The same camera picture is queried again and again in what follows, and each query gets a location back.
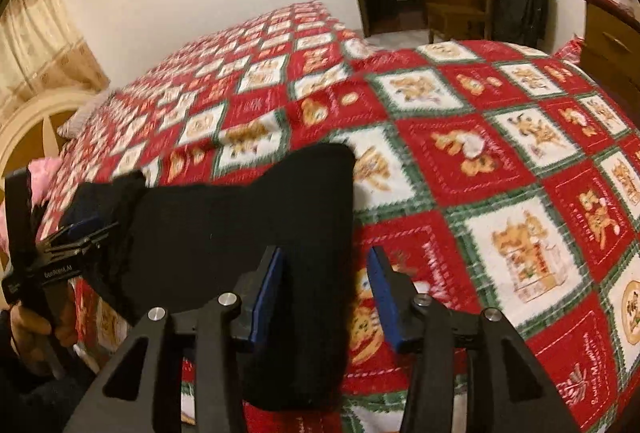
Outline black pants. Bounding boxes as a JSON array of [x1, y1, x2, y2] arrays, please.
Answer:
[[61, 143, 355, 411]]

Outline person left hand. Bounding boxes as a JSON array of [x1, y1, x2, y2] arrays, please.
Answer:
[[10, 283, 77, 375]]

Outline pink pillow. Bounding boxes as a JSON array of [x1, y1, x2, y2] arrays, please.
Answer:
[[0, 157, 62, 254]]

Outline cream wooden headboard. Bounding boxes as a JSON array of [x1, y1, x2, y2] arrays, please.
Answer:
[[0, 86, 99, 196]]

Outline striped pillow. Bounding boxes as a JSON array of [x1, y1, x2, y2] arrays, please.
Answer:
[[56, 89, 114, 140]]

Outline beige patterned curtain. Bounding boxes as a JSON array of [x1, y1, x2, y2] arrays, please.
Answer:
[[1, 0, 110, 122]]

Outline red christmas patchwork bedspread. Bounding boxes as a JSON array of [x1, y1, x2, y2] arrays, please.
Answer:
[[40, 2, 639, 432]]

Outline red checkered bag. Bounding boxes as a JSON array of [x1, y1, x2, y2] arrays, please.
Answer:
[[553, 34, 584, 65]]

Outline brown wooden dresser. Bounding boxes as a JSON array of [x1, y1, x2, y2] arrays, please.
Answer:
[[579, 0, 640, 126]]

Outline wooden chair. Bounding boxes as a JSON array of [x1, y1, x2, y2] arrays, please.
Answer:
[[426, 0, 494, 43]]

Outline black folded stroller bag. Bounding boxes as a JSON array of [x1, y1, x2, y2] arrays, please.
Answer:
[[492, 0, 549, 49]]

